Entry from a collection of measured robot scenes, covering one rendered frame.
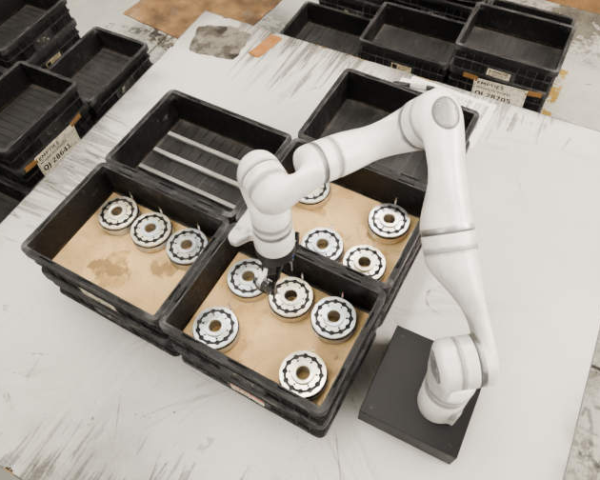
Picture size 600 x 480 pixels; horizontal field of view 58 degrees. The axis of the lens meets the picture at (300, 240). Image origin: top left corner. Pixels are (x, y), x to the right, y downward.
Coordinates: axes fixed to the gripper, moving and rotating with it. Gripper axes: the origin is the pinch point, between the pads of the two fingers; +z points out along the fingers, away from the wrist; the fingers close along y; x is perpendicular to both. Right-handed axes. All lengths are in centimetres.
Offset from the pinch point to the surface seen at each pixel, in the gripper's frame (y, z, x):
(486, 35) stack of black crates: 163, 52, -1
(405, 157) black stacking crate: 56, 18, -6
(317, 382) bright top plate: -11.3, 14.5, -14.8
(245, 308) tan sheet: -3.3, 17.4, 8.7
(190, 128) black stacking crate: 38, 18, 54
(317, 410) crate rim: -17.9, 7.3, -18.5
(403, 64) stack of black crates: 138, 59, 25
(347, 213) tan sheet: 31.7, 17.5, -0.1
